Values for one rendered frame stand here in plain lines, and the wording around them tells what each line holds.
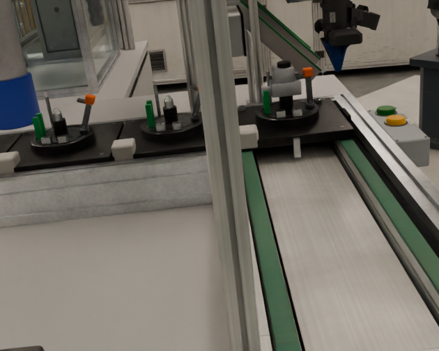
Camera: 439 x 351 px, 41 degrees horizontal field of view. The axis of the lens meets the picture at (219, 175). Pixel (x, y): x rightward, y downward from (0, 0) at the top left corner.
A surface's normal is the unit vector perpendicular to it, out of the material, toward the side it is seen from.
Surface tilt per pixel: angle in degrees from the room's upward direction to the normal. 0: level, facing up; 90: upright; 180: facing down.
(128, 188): 90
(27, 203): 90
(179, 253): 0
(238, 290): 90
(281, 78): 90
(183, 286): 0
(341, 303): 0
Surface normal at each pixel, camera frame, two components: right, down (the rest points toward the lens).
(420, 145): 0.04, 0.39
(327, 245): -0.11, -0.91
